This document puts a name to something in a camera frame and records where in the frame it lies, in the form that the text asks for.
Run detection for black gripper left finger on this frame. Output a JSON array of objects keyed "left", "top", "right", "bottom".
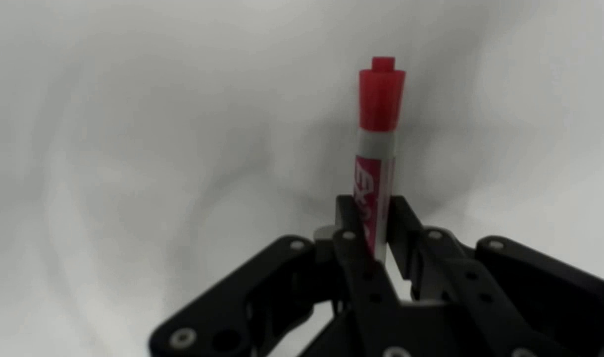
[{"left": 148, "top": 195, "right": 401, "bottom": 357}]

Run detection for red marker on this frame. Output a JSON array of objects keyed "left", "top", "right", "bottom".
[{"left": 348, "top": 56, "right": 407, "bottom": 264}]

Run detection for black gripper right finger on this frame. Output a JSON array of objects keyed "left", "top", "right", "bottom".
[{"left": 385, "top": 195, "right": 604, "bottom": 357}]

